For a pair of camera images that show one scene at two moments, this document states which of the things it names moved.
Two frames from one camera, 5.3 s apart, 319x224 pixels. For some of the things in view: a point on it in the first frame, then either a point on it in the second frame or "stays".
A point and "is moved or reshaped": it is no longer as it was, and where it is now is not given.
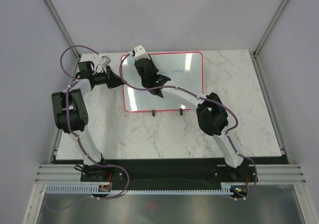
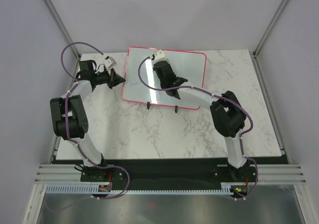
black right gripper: [154, 67] → [167, 62]
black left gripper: [109, 77] stays
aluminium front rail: [266, 173] stays
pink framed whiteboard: [185, 70] is moved or reshaped
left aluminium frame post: [58, 21] stays
